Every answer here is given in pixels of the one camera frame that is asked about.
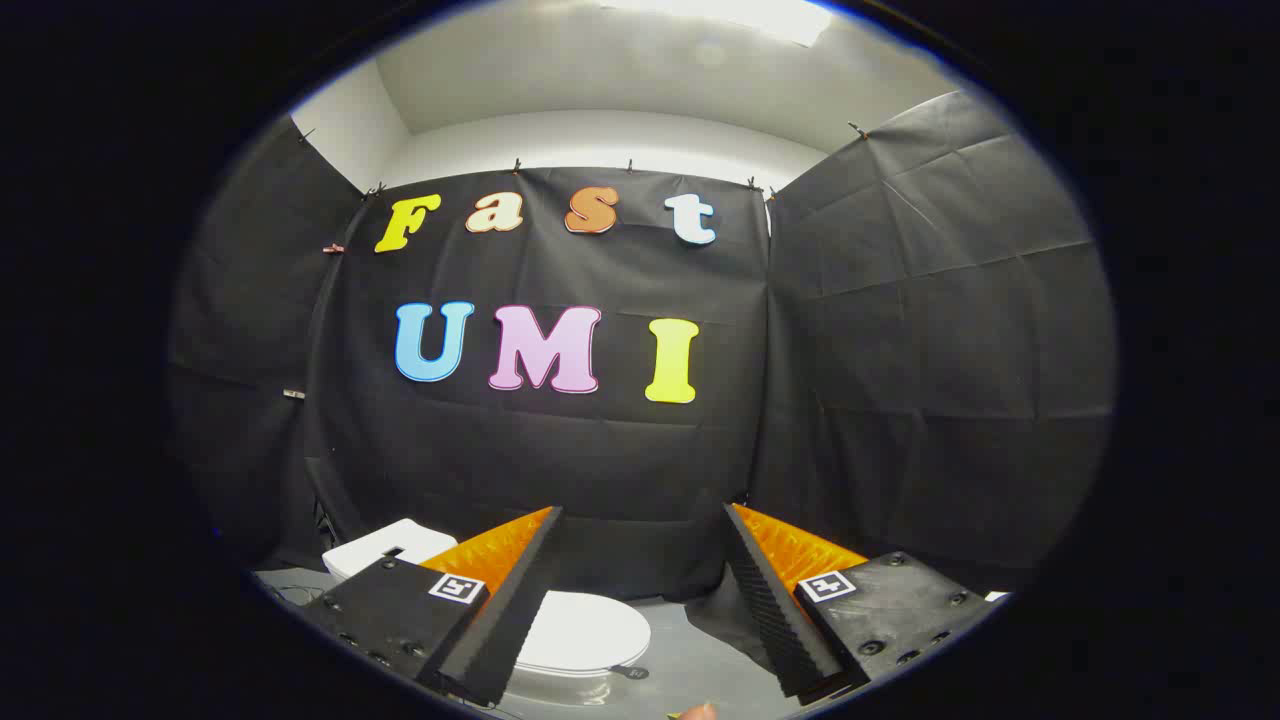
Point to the black round lid tab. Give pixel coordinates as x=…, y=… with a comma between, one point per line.
x=631, y=672

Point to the white toilet body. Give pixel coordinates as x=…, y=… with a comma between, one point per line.
x=375, y=550

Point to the white toilet lid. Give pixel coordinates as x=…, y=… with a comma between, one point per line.
x=590, y=630

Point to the black backdrop cloth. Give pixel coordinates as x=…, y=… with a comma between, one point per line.
x=600, y=440

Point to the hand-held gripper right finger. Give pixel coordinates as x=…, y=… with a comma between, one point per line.
x=775, y=620

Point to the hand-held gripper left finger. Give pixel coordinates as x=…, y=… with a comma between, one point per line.
x=505, y=620

